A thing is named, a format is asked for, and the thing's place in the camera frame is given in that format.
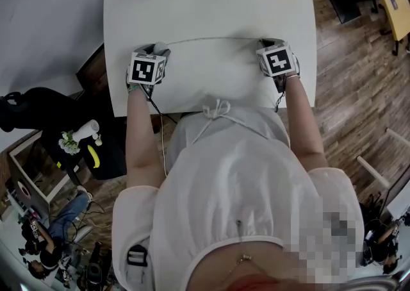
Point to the black floor mat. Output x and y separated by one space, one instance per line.
342 3

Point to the person's white dress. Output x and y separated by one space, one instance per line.
237 184

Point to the white flower bunch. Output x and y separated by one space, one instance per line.
68 144

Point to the yellow banana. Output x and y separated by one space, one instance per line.
94 156

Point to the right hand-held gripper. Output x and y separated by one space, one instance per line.
277 60

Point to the yellow curved desk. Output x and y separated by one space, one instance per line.
392 17

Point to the black office chair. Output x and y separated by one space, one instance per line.
45 105

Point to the person's left forearm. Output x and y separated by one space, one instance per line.
141 142

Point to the white vase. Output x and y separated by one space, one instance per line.
85 131

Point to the white-framed side table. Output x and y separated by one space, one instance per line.
56 187

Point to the small white garlic bulb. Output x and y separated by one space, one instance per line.
98 140

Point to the grey metal head-mount bar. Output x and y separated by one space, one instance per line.
371 283

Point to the white wooden frame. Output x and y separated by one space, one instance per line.
373 168

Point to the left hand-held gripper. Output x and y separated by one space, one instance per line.
144 70

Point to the person's right forearm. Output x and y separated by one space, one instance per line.
302 129

